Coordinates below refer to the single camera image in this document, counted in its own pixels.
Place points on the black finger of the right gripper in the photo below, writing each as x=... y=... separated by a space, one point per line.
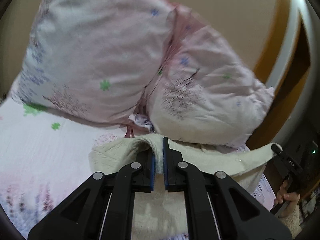
x=277 y=150

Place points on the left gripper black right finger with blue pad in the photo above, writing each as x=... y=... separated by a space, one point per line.
x=217 y=207

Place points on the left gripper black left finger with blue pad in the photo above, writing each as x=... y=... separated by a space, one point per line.
x=102 y=206

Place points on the cream cable-knit sweater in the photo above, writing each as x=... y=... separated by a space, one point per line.
x=161 y=215

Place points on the cream fleece sleeve forearm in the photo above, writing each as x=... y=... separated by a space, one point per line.
x=292 y=222

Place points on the person's right hand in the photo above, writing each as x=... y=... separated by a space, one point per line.
x=282 y=196

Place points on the floral pink bed sheet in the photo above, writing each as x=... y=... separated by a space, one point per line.
x=45 y=156

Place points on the pink floral right pillow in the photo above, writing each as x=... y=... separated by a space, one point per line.
x=205 y=94

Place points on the pink floral pillow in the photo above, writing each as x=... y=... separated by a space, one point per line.
x=205 y=94
x=94 y=58

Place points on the pink floral left pillow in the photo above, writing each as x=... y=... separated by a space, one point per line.
x=94 y=58

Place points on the wooden bed frame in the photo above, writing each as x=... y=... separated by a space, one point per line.
x=289 y=62

